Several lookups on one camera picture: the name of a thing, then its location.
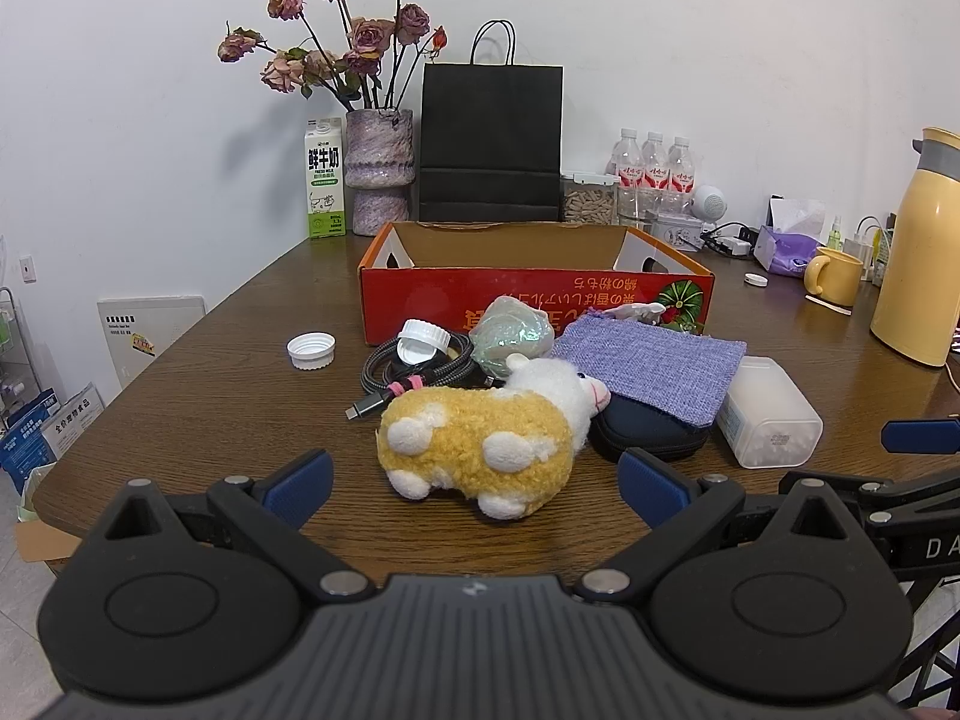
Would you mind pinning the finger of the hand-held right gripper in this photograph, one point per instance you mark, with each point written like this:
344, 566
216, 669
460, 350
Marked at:
900, 493
922, 436

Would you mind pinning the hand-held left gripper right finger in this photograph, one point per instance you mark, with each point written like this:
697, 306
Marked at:
652, 484

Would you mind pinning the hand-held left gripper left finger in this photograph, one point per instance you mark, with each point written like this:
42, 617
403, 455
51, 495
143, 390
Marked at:
300, 476

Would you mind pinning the dark blue zip case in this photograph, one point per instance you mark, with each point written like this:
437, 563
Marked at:
645, 433

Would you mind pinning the purple woven pouch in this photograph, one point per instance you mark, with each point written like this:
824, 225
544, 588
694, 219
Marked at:
645, 367

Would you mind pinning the clear cotton swab box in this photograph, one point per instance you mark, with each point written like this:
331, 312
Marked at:
765, 420

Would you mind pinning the yellow white sheep plush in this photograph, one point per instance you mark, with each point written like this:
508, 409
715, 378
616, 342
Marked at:
465, 427

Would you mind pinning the white flip-top cap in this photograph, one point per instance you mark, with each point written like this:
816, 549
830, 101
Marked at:
424, 337

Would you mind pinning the pale green face mask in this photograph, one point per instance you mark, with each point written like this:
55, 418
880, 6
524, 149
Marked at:
510, 334

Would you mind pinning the red cardboard box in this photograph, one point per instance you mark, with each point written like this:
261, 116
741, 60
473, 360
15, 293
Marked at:
420, 300

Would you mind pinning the wooden desktop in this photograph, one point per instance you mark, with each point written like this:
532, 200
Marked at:
225, 405

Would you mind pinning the white ribbed bottle cap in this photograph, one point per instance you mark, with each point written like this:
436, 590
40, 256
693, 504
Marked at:
311, 351

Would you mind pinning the white thin stick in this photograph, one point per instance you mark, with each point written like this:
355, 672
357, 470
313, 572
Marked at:
829, 305

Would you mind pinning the yellow thermos jug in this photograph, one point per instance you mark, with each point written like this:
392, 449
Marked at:
919, 270

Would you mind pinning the yellow mug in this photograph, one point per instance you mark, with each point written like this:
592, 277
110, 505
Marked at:
836, 277

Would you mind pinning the small white round lid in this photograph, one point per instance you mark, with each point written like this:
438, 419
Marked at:
756, 279

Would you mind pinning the purple tissue pack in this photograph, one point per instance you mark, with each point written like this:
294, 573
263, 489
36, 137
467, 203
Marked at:
784, 251

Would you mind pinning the white printed box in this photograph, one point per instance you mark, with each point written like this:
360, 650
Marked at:
75, 420

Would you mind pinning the white printed tin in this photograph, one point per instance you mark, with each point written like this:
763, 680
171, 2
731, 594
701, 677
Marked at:
675, 231

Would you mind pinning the brown cardboard box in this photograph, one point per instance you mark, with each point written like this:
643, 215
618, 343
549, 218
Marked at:
41, 540

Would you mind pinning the clear drinking glass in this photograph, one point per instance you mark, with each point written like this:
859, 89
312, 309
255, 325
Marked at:
637, 206

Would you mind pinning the blue printed box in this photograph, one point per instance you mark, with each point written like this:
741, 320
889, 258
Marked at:
22, 442

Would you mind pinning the white round device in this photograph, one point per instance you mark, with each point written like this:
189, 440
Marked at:
709, 202

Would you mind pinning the clear seed container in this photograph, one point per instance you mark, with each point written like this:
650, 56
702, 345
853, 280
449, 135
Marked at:
589, 202

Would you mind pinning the green white milk carton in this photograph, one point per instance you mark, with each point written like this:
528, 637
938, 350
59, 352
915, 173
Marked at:
325, 180

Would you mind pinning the red label water bottle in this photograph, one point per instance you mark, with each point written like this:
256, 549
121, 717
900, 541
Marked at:
626, 165
680, 172
654, 169

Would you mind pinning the purple mottled vase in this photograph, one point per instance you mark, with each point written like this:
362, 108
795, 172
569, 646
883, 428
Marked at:
379, 150

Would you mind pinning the black paper bag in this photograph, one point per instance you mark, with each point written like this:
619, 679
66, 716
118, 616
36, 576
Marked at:
487, 135

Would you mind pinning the dried pink roses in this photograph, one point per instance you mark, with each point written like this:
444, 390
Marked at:
367, 34

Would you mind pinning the white wall switch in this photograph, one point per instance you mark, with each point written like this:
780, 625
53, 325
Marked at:
28, 268

